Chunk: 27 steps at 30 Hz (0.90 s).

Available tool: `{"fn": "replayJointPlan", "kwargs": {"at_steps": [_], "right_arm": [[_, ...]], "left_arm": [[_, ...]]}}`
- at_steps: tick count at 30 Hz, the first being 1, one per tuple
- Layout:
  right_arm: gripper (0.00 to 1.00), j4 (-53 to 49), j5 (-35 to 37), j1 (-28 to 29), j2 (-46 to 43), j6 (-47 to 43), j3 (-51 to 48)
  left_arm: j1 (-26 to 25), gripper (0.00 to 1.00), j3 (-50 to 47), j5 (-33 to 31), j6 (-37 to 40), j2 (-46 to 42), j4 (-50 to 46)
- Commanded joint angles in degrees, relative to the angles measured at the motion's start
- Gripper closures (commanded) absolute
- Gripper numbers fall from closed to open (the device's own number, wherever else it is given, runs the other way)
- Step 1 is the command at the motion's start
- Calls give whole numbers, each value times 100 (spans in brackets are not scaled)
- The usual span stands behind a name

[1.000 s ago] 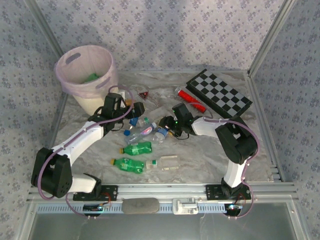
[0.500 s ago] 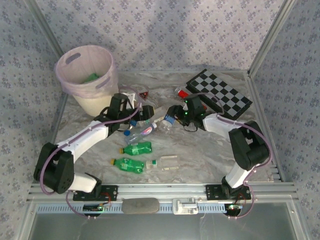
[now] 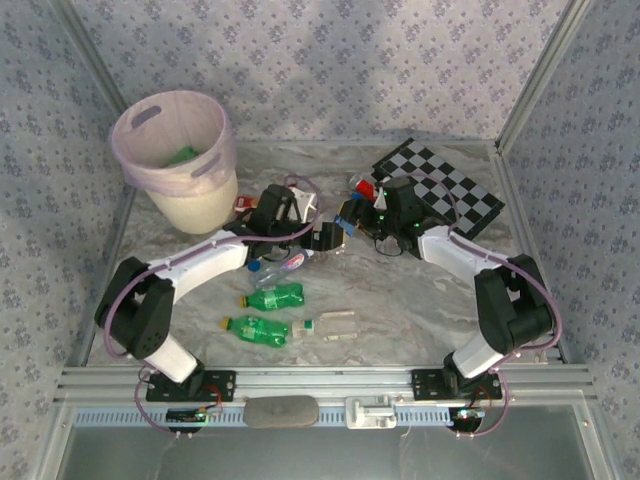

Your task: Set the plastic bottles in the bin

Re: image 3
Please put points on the grey oval pad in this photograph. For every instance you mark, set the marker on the grey oval pad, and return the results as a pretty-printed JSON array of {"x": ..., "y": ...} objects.
[{"x": 280, "y": 412}]

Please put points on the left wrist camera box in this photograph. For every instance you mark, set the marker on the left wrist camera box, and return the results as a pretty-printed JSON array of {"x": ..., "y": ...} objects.
[{"x": 306, "y": 200}]

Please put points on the aluminium frame corner post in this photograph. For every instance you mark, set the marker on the aluminium frame corner post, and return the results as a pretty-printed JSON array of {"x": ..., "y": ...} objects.
[
  {"x": 545, "y": 75},
  {"x": 85, "y": 45}
]

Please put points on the white plastic bracket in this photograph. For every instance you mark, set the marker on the white plastic bracket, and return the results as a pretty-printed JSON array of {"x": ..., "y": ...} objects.
[{"x": 370, "y": 412}]

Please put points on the red glitter cylinder can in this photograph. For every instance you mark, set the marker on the red glitter cylinder can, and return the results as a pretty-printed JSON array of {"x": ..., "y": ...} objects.
[{"x": 365, "y": 189}]

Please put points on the clear bottle green white label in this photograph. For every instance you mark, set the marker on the clear bottle green white label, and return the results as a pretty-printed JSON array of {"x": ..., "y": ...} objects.
[{"x": 302, "y": 326}]

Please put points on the aluminium mounting rail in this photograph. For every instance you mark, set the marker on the aluminium mounting rail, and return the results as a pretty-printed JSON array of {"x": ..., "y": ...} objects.
[{"x": 325, "y": 382}]

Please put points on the cream plastic bin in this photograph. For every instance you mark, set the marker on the cream plastic bin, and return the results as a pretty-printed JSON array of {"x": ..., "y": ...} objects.
[{"x": 200, "y": 210}]

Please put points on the clear bottle colourful label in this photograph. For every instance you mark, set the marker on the clear bottle colourful label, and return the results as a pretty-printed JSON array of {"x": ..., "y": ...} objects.
[{"x": 295, "y": 260}]

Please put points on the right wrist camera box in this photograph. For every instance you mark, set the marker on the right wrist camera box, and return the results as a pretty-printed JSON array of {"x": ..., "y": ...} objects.
[{"x": 381, "y": 201}]

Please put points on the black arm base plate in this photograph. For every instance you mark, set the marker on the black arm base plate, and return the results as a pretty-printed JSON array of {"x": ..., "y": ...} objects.
[
  {"x": 225, "y": 385},
  {"x": 425, "y": 385}
]

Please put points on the black and white chessboard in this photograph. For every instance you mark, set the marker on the black and white chessboard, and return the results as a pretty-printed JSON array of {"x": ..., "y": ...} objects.
[{"x": 450, "y": 185}]

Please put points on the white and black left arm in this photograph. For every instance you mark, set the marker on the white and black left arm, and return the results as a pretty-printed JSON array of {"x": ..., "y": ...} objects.
[{"x": 145, "y": 310}]

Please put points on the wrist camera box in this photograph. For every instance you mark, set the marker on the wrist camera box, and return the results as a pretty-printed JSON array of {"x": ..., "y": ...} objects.
[
  {"x": 306, "y": 200},
  {"x": 381, "y": 201}
]

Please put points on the small wooden stick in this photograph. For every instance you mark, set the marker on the small wooden stick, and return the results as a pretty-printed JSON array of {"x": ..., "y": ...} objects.
[
  {"x": 340, "y": 338},
  {"x": 340, "y": 314}
]

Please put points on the pink translucent bin liner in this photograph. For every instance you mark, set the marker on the pink translucent bin liner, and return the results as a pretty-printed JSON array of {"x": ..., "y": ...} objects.
[{"x": 165, "y": 125}]

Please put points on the amber bottle red label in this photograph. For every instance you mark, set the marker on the amber bottle red label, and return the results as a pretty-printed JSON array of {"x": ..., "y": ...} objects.
[{"x": 243, "y": 202}]

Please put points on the small circuit board green LED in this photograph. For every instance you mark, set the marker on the small circuit board green LED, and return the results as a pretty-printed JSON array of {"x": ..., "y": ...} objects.
[
  {"x": 467, "y": 416},
  {"x": 187, "y": 415}
]

